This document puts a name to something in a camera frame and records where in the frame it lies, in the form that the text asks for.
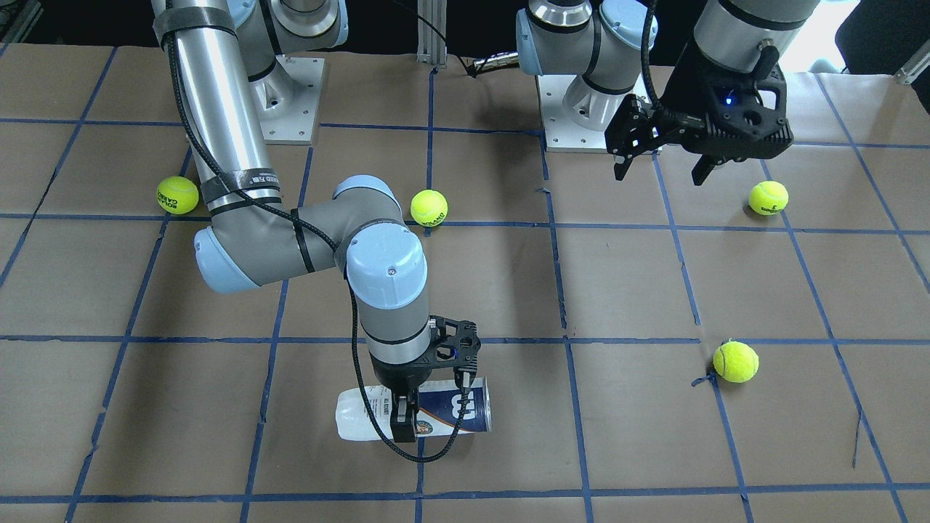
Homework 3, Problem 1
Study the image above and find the aluminium frame post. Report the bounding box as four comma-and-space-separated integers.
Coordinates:
416, 0, 448, 68

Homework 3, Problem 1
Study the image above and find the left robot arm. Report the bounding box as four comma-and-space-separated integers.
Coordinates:
515, 1, 817, 186

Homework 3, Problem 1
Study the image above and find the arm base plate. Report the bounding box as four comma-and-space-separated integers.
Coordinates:
249, 56, 326, 146
537, 74, 647, 153

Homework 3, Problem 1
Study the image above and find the tennis ball near base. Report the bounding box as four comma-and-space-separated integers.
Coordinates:
748, 181, 790, 216
156, 176, 200, 215

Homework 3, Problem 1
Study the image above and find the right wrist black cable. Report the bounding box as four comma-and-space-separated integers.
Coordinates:
163, 29, 477, 463

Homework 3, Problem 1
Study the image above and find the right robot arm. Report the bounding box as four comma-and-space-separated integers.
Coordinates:
153, 1, 480, 442

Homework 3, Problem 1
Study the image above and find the tennis ball between bases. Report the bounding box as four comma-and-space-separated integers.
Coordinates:
410, 189, 448, 227

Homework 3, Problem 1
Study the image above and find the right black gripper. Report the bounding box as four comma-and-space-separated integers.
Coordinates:
373, 315, 482, 443

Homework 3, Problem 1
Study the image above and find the tennis ball by torn tape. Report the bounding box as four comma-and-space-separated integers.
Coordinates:
712, 340, 759, 384

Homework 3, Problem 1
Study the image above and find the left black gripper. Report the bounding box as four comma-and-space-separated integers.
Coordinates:
605, 40, 793, 187

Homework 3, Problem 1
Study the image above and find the clear Wilson tennis ball can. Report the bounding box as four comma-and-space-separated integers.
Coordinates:
335, 377, 492, 442

